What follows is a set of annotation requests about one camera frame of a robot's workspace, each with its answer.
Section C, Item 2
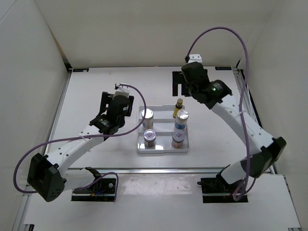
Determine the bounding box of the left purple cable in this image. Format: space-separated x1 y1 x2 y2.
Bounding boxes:
13 84 146 193

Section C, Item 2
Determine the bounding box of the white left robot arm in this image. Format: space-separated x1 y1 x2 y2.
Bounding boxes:
27 83 134 202

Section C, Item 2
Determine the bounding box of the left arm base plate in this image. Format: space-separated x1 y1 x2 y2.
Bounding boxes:
71 167 119 202

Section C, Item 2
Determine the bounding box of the yellow small sauce bottle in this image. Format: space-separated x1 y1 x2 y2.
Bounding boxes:
173 98 185 118

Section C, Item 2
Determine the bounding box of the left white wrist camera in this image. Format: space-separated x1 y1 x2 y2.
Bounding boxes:
113 83 130 98

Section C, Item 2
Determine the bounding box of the blue-label bead shaker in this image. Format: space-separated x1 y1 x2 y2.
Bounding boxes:
141 108 154 130

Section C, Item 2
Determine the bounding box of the white-lid dark spice jar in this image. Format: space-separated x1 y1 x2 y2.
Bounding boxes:
143 129 156 147

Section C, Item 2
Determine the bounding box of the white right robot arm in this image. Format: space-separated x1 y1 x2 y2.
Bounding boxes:
172 62 286 193

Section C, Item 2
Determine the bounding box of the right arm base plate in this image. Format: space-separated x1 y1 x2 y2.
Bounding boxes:
197 176 248 204

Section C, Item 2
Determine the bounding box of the white organizer tray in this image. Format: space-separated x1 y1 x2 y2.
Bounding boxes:
137 105 190 155

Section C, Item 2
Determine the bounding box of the white-lid pinkish spice jar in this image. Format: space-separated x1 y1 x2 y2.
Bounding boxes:
171 129 186 149

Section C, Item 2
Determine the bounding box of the aluminium rail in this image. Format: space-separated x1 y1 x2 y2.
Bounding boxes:
67 167 231 174

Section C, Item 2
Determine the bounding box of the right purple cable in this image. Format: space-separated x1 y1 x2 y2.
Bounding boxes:
184 26 257 202

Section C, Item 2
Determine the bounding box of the blue-label salt shaker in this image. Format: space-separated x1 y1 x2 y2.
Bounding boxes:
174 109 189 130

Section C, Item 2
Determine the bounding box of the purple cable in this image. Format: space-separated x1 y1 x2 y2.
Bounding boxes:
13 84 146 193
184 26 257 202

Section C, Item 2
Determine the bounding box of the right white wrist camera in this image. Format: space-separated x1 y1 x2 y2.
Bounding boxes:
184 54 203 64

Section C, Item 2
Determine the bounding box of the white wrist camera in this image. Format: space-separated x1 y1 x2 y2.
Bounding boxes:
113 83 130 98
184 54 203 64

